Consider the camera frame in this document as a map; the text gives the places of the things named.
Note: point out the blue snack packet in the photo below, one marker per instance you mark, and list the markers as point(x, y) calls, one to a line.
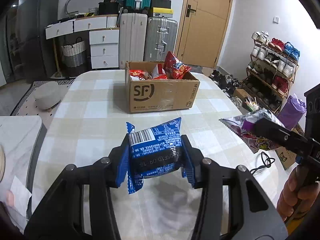
point(155, 150)

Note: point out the grey door mat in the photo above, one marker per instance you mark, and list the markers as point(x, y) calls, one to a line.
point(197, 68)

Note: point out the wooden door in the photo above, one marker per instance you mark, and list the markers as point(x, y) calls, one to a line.
point(207, 35)

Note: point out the white round pouf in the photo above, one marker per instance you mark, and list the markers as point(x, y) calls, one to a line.
point(47, 95)

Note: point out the small silver purple snack packet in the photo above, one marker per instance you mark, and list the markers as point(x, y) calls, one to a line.
point(246, 127)

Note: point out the person's right hand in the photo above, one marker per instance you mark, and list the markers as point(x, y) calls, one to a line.
point(290, 195)

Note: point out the red cookie packet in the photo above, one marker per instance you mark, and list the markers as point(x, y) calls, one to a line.
point(136, 73)

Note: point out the small cardboard box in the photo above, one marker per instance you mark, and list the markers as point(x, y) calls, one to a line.
point(240, 93)

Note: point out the brown cardboard box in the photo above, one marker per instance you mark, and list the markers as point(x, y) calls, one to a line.
point(160, 95)

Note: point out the silver suitcase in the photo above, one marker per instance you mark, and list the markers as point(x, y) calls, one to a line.
point(157, 40)

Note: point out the black storage bin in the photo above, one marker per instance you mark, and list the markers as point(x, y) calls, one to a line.
point(107, 8)

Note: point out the yellow black shoe box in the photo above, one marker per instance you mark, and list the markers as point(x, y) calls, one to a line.
point(161, 13)

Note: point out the white paper slip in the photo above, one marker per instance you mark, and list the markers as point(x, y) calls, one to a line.
point(20, 195)

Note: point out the white trash bin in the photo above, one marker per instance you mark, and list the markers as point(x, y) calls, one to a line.
point(250, 105)

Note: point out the wooden shoe rack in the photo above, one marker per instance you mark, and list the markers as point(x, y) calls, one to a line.
point(270, 76)

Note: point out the pile of scattered shoes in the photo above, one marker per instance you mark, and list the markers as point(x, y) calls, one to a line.
point(225, 81)

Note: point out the shoe rack with shoes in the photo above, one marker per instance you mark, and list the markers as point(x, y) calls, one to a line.
point(277, 45)

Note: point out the woven laundry basket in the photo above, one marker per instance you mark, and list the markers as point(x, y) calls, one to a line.
point(73, 55)

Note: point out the white red snack packet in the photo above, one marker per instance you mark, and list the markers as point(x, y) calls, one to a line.
point(157, 71)

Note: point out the dark glass cabinet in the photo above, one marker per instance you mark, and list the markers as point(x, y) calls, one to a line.
point(10, 45)

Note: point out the beige suitcase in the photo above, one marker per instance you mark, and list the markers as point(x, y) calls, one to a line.
point(132, 40)

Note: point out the beige round disc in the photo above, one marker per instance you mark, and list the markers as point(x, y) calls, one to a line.
point(2, 162)

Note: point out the striped rug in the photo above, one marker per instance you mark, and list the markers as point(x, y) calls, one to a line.
point(27, 95)

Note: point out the plain black shoe box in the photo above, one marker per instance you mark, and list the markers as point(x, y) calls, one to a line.
point(161, 4)

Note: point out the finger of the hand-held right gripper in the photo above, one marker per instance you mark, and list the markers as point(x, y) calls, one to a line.
point(275, 132)

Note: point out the grey refrigerator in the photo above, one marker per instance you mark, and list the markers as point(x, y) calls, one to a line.
point(37, 30)

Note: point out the white drawer desk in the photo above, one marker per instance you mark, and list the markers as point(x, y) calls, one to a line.
point(105, 47)

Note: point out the white light switch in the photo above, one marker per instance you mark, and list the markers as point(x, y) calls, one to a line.
point(275, 19)

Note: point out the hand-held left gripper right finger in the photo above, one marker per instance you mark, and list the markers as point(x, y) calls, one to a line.
point(190, 172)

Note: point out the grey oval frame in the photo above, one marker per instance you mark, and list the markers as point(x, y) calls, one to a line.
point(68, 2)

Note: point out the white side table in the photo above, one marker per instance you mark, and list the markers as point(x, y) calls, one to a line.
point(20, 142)

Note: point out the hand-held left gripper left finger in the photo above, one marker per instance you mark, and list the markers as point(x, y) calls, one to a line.
point(124, 160)

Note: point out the red triangular snack bag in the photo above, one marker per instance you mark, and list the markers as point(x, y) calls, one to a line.
point(175, 66)

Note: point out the purple bag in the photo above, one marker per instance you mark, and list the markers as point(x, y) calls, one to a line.
point(292, 110)

